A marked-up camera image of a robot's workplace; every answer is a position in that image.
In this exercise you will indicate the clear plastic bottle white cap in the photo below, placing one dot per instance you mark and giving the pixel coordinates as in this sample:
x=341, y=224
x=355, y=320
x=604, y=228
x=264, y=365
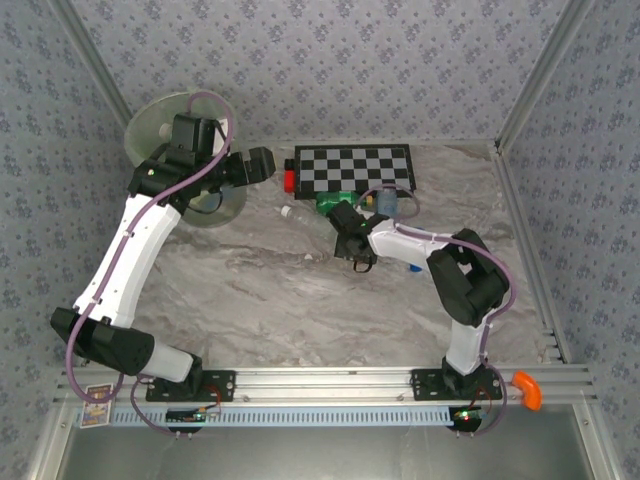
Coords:
x=310, y=220

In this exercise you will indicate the clear water bottle blue cap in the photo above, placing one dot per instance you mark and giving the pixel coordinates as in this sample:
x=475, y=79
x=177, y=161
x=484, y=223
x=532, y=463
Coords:
x=387, y=202

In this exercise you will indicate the crushed clear bottle blue cap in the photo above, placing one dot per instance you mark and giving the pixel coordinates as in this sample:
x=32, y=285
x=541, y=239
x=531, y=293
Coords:
x=415, y=267

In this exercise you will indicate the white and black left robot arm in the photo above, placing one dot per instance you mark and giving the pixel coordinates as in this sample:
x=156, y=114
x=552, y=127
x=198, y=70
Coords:
x=130, y=260

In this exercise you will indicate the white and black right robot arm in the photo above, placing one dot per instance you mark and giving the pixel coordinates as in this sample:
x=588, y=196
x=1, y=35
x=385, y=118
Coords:
x=400, y=242

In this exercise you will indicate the grey mesh waste bin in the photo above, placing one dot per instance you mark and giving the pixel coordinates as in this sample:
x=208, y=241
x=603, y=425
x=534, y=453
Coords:
x=227, y=210

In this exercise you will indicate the green plastic bin liner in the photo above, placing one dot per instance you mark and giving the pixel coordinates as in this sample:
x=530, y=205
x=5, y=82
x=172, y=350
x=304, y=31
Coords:
x=145, y=125

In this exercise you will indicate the green plastic bottle yellow cap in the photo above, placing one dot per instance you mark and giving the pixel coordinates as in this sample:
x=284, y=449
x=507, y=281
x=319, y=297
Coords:
x=332, y=199

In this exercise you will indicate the black grey checkerboard panel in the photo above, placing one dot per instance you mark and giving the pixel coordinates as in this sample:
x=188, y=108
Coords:
x=350, y=165

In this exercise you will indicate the red and black block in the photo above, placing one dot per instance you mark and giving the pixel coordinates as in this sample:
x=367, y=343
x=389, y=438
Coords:
x=289, y=181

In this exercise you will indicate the right circuit board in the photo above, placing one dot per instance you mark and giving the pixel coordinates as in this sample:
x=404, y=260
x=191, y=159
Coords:
x=467, y=415

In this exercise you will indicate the circuit board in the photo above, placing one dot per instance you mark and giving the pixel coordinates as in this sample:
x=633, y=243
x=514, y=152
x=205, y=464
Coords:
x=192, y=414
x=467, y=415

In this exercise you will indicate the grey metal shelf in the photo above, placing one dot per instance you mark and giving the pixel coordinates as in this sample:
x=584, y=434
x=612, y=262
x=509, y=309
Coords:
x=320, y=455

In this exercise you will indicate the orange plastic hook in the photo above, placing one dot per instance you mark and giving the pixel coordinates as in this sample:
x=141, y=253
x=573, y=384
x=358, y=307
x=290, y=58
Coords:
x=530, y=392

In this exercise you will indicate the left circuit board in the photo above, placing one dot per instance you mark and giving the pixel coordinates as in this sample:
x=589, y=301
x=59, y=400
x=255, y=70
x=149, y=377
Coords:
x=192, y=414

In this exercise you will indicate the playing card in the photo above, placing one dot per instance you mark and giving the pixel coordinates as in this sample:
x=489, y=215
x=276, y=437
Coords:
x=97, y=407

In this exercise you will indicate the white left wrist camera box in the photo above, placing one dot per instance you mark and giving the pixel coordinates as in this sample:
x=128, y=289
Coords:
x=220, y=137

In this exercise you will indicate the aluminium frame post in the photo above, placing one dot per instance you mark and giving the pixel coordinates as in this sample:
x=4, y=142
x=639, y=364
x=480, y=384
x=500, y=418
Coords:
x=551, y=55
x=90, y=55

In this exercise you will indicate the aluminium front rail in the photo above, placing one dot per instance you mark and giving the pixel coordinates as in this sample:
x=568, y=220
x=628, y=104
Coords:
x=320, y=382

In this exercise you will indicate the aluminium side rail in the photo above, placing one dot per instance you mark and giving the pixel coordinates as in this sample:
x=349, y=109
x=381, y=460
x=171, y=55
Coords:
x=513, y=200

